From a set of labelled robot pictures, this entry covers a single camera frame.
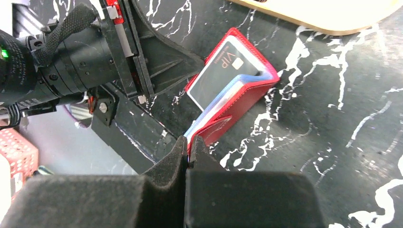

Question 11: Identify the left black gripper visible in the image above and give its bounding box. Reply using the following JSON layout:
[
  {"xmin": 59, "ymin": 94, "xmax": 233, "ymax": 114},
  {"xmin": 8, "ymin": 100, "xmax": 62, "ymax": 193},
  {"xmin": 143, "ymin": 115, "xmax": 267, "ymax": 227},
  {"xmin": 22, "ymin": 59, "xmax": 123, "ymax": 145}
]
[{"xmin": 31, "ymin": 0, "xmax": 204, "ymax": 99}]

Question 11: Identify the red perforated basket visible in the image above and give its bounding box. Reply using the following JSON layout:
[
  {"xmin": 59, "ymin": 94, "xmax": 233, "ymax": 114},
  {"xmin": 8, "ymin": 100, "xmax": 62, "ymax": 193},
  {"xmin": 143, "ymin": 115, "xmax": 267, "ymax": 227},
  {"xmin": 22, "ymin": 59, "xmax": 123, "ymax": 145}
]
[{"xmin": 0, "ymin": 129, "xmax": 38, "ymax": 182}]

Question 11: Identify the orange oval tray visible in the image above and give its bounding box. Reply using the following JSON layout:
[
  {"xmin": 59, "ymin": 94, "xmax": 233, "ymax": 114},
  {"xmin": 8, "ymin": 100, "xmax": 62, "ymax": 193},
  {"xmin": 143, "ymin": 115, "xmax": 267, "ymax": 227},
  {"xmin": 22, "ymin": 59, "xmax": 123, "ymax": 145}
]
[{"xmin": 233, "ymin": 0, "xmax": 403, "ymax": 36}]

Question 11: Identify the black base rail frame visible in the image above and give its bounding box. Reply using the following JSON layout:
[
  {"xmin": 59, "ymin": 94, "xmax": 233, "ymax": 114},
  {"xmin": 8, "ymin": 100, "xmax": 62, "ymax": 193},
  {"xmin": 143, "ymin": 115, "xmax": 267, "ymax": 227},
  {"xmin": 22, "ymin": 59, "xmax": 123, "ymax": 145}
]
[{"xmin": 91, "ymin": 84, "xmax": 177, "ymax": 173}]

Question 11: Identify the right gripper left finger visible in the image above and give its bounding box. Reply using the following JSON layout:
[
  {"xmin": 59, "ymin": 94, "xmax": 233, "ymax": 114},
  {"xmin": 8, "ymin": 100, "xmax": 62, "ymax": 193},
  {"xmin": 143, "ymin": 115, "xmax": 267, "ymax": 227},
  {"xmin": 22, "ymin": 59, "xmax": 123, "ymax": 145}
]
[{"xmin": 1, "ymin": 136, "xmax": 187, "ymax": 228}]

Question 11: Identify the red card holder wallet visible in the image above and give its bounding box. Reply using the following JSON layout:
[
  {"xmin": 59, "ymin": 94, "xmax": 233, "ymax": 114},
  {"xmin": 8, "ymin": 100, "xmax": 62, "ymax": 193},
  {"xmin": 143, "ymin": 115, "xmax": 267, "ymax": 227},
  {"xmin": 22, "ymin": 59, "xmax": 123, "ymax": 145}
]
[{"xmin": 184, "ymin": 28, "xmax": 280, "ymax": 154}]

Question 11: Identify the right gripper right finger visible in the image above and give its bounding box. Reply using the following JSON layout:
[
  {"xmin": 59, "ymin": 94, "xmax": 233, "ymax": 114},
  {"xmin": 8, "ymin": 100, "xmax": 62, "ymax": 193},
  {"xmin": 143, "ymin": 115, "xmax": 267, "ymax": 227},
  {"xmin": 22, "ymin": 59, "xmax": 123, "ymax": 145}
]
[{"xmin": 185, "ymin": 136, "xmax": 325, "ymax": 228}]

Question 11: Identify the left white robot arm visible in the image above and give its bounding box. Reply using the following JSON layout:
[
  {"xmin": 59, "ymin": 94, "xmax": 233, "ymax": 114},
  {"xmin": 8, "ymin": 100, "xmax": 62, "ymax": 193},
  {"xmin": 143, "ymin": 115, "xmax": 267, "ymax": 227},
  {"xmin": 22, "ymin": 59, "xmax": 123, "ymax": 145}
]
[{"xmin": 0, "ymin": 0, "xmax": 204, "ymax": 128}]

